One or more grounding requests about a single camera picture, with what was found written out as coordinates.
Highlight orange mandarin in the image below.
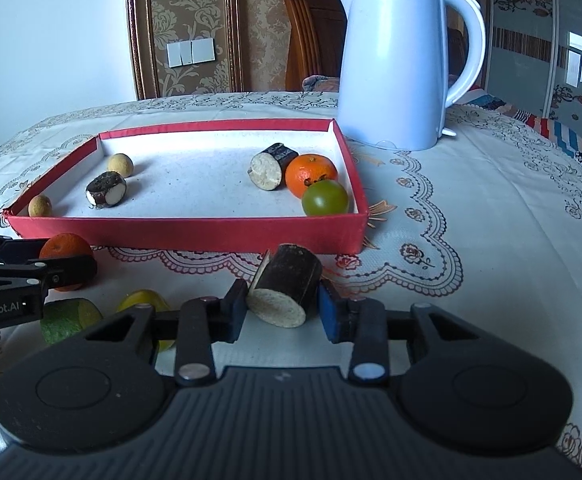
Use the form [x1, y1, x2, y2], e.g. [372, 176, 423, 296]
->
[284, 154, 338, 198]
[38, 233, 97, 292]

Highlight green cucumber piece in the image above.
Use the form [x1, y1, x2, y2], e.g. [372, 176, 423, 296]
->
[39, 298, 103, 344]

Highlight green cherry tomato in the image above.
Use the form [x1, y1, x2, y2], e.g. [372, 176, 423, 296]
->
[302, 180, 349, 217]

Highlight red shallow cardboard tray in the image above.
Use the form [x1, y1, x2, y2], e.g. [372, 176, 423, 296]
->
[3, 118, 369, 255]

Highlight white electric kettle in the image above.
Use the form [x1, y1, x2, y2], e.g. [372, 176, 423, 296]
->
[336, 0, 486, 151]

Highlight pink patterned pillow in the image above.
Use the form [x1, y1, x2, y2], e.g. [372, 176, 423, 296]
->
[302, 75, 340, 93]

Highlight colourful striped bedding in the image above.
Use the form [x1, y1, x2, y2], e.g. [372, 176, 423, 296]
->
[459, 88, 582, 165]

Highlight sliding door wardrobe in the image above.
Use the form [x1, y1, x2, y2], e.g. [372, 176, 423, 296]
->
[486, 0, 582, 137]

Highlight white wall switch panel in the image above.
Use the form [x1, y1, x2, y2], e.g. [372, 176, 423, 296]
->
[166, 38, 216, 68]

